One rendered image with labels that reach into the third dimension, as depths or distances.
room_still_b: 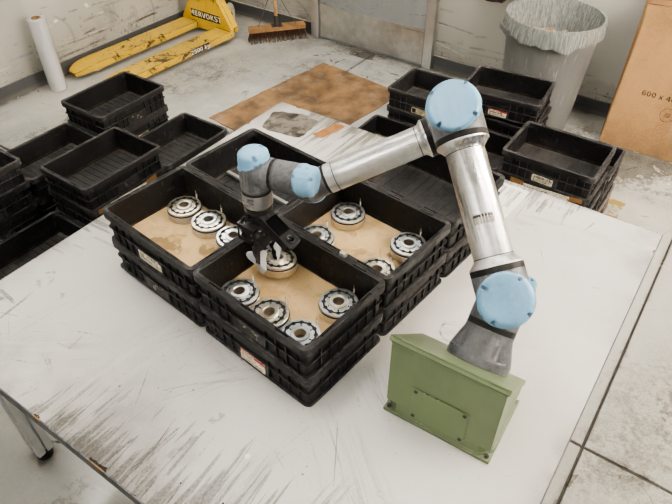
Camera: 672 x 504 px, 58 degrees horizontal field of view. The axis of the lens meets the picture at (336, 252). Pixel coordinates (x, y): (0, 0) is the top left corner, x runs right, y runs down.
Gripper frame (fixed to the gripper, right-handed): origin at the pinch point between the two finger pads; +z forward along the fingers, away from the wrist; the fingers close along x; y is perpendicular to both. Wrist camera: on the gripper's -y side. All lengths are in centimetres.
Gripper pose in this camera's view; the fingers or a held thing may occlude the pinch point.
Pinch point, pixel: (270, 266)
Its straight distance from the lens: 164.6
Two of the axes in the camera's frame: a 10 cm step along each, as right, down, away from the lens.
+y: -8.0, -4.0, 4.6
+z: 0.1, 7.5, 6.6
